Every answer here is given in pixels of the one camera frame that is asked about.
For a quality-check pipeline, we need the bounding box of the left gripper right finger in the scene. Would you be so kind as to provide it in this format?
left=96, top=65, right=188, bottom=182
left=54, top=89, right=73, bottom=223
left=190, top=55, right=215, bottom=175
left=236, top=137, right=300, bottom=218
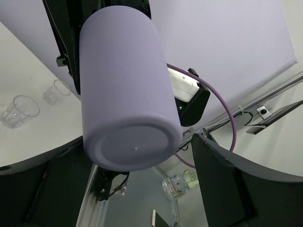
left=191, top=134, right=303, bottom=227

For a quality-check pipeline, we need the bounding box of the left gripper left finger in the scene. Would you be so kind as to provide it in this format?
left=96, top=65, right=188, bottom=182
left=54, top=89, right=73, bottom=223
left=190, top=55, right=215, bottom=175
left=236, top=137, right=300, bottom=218
left=0, top=137, right=92, bottom=227

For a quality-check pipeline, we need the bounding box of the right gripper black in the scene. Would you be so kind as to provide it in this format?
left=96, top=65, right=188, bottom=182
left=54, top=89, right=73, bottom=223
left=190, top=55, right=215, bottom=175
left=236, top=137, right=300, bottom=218
left=43, top=0, right=152, bottom=94

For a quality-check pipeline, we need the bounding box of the purple plastic cup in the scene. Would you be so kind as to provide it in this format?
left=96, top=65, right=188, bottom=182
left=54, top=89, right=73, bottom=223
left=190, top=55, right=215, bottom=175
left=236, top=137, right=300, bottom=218
left=79, top=6, right=182, bottom=172

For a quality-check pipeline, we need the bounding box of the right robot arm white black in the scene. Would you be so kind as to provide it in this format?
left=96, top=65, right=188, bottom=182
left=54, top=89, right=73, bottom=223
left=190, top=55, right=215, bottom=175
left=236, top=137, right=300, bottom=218
left=43, top=0, right=210, bottom=127

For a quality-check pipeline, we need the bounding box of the clear glass far right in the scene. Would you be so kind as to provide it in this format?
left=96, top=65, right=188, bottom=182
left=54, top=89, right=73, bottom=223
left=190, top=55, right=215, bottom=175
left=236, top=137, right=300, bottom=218
left=43, top=79, right=71, bottom=105

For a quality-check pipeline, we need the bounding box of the clear glass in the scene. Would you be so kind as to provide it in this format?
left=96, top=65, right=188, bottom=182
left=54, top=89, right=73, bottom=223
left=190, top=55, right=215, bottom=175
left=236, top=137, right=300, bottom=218
left=43, top=79, right=71, bottom=105
left=0, top=95, right=40, bottom=129

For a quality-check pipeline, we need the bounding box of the clear glass near centre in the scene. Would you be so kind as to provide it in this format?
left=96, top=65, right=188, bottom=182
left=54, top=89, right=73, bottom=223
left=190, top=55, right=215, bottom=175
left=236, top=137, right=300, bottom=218
left=0, top=95, right=40, bottom=129

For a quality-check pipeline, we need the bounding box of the aluminium mounting rail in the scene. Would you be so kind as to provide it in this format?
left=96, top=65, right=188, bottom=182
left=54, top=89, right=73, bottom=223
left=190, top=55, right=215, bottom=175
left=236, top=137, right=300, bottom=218
left=76, top=72, right=303, bottom=227

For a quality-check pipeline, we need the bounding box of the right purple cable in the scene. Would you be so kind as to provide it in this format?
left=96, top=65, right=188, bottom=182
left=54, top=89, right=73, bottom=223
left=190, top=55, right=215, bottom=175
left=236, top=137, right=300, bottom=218
left=167, top=63, right=238, bottom=169

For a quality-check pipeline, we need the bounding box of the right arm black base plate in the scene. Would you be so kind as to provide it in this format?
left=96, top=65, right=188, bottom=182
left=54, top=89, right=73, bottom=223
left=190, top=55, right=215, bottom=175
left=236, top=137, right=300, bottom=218
left=91, top=167, right=130, bottom=201

